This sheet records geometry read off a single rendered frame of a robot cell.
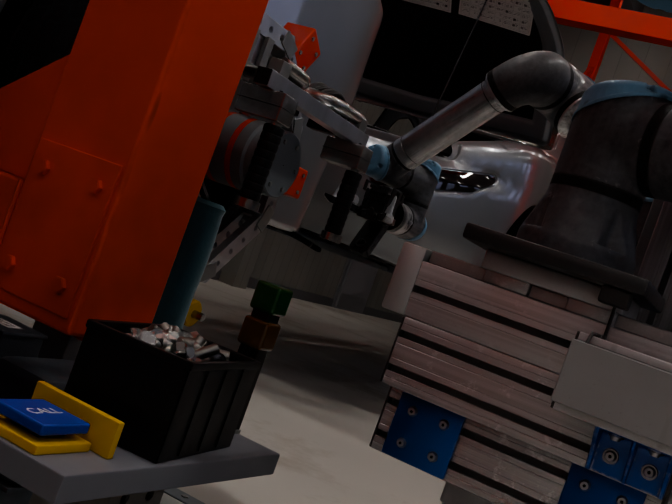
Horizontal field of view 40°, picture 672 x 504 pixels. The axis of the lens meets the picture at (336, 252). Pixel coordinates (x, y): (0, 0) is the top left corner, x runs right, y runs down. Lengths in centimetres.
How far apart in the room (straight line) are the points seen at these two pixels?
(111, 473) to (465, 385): 44
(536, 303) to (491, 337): 7
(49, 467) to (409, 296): 50
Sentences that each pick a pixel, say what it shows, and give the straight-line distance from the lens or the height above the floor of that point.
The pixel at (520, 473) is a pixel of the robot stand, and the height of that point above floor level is 55.
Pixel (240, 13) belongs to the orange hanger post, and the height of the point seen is 99.
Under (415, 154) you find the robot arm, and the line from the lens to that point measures 201.
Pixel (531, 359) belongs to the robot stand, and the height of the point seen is 69.
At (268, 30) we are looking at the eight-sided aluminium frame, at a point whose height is 109.
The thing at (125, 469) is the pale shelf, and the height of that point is 45.
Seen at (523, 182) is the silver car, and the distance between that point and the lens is 457.
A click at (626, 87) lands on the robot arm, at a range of 118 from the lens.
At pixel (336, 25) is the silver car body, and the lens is 253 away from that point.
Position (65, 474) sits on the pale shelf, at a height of 45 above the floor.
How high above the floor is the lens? 73
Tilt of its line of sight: level
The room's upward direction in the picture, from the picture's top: 20 degrees clockwise
